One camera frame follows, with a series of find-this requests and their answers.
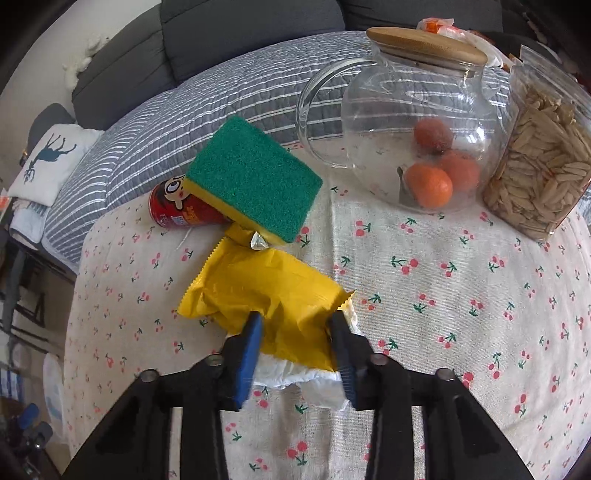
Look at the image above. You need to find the glass teapot wooden lid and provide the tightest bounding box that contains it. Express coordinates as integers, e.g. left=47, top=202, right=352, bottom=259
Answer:
left=295, top=26, right=512, bottom=214

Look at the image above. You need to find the white tissue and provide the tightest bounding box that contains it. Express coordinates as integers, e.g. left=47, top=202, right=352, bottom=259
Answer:
left=250, top=301, right=362, bottom=412

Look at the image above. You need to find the red cartoon print can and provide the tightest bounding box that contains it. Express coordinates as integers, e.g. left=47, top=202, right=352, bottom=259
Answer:
left=148, top=175, right=232, bottom=230

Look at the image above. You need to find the light folded blanket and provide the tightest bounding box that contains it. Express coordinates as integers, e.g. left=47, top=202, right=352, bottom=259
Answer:
left=8, top=198, right=52, bottom=252

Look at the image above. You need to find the glass jar of seeds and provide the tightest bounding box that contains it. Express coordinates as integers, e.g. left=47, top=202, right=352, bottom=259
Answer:
left=481, top=44, right=591, bottom=241

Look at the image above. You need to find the yellow plastic wrapper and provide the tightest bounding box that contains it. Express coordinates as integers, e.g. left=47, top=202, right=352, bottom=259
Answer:
left=177, top=234, right=357, bottom=373

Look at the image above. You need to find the white deer print pillow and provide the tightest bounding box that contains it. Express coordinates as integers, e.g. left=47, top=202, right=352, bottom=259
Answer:
left=7, top=123, right=105, bottom=207

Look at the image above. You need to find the cherry print tablecloth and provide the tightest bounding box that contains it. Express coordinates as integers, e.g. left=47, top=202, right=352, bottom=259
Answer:
left=62, top=134, right=591, bottom=480

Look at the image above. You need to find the white plush toy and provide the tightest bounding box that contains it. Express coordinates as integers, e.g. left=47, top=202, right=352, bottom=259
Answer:
left=62, top=36, right=110, bottom=89

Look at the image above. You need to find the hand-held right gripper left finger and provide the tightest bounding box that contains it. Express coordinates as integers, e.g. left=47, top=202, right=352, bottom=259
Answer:
left=62, top=311, right=264, bottom=480

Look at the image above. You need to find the tangerine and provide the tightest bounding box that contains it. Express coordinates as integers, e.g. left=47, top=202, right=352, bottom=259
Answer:
left=405, top=163, right=454, bottom=209
left=413, top=117, right=455, bottom=154
left=436, top=150, right=482, bottom=193

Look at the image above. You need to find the white trash bin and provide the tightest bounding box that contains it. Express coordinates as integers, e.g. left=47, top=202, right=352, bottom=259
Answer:
left=41, top=352, right=66, bottom=429

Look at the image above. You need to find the blue white striped quilt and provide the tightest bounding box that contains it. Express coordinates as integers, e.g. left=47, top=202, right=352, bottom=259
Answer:
left=41, top=30, right=513, bottom=274

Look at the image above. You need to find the orange white plastic bag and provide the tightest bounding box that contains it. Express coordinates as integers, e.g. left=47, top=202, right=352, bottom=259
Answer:
left=414, top=17, right=503, bottom=69

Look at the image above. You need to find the green yellow sponge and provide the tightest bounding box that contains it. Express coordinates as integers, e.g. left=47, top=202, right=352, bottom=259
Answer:
left=185, top=115, right=324, bottom=245

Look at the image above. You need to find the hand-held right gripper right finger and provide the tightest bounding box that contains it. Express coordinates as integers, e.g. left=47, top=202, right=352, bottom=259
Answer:
left=329, top=311, right=536, bottom=480

